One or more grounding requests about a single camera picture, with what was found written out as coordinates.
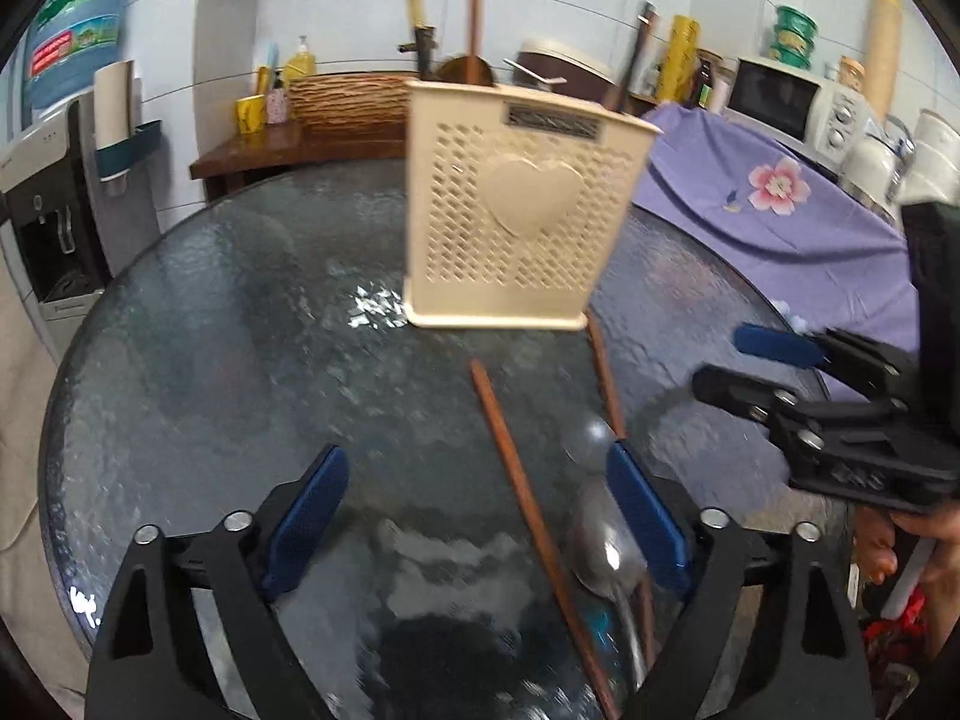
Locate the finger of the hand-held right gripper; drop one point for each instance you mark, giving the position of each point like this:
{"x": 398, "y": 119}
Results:
{"x": 739, "y": 388}
{"x": 780, "y": 345}

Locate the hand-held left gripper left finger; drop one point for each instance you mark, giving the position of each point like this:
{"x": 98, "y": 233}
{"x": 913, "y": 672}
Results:
{"x": 307, "y": 517}

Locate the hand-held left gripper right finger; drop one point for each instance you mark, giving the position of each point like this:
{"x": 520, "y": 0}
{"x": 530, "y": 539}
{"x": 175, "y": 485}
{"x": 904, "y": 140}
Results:
{"x": 649, "y": 517}

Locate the all-metal spoon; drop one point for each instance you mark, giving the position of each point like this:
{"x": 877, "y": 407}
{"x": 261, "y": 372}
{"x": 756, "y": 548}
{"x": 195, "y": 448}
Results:
{"x": 600, "y": 547}

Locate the steel spoon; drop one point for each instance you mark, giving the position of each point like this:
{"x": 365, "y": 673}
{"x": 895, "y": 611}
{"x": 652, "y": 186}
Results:
{"x": 589, "y": 442}

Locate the cream plastic utensil holder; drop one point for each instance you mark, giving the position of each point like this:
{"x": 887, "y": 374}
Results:
{"x": 465, "y": 240}

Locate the person's right hand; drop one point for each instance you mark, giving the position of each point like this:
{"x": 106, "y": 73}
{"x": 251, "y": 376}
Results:
{"x": 949, "y": 547}

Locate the purple floral cloth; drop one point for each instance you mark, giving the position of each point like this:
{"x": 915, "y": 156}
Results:
{"x": 780, "y": 255}

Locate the white electric kettle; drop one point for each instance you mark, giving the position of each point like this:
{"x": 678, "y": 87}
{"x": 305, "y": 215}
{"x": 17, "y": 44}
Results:
{"x": 870, "y": 169}

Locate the stacks of white cups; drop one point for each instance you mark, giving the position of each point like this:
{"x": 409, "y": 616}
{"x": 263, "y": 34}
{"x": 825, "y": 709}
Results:
{"x": 934, "y": 157}

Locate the white microwave oven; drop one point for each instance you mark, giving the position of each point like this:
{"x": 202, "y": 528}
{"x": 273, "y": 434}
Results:
{"x": 772, "y": 97}

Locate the brown glass bottle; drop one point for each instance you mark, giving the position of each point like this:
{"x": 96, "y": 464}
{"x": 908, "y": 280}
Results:
{"x": 705, "y": 82}

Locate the orange lid jar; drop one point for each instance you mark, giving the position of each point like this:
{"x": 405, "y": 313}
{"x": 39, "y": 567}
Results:
{"x": 852, "y": 75}

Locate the beige cloth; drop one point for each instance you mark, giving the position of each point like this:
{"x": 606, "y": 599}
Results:
{"x": 22, "y": 465}

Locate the stack of green tubs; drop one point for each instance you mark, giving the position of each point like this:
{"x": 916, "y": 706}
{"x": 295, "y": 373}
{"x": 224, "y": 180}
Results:
{"x": 795, "y": 41}

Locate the tall stack of yellow cups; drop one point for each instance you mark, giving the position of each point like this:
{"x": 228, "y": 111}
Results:
{"x": 885, "y": 52}

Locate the brown and cream rice cooker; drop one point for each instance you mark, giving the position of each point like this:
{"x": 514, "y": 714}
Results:
{"x": 577, "y": 64}

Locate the white rice paddle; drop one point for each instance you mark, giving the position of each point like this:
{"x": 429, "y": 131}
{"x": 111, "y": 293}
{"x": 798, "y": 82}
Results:
{"x": 536, "y": 73}

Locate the wooden counter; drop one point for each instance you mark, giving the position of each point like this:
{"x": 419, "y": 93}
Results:
{"x": 247, "y": 154}

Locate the water dispenser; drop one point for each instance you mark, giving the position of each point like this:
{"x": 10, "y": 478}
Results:
{"x": 45, "y": 210}

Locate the yellow mug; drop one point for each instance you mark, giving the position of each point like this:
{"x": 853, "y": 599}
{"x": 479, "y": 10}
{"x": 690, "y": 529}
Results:
{"x": 251, "y": 114}

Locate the small patterned cup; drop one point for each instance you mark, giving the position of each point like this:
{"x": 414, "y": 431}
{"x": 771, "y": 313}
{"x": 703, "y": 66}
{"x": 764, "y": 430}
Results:
{"x": 278, "y": 105}

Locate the wicker basket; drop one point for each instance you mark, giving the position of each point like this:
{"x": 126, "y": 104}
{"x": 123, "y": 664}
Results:
{"x": 345, "y": 103}

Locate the white cup dispenser tube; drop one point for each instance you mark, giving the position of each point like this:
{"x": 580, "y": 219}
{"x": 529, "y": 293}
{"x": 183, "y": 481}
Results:
{"x": 114, "y": 105}

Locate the bamboo style faucet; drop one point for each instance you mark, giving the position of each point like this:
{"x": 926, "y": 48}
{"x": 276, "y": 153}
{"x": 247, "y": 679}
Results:
{"x": 426, "y": 56}

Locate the yellow dish soap bottle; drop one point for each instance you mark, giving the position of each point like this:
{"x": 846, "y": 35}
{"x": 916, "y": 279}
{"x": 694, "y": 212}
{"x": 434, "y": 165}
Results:
{"x": 300, "y": 60}

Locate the blue water jug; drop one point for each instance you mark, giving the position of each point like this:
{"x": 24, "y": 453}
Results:
{"x": 75, "y": 30}

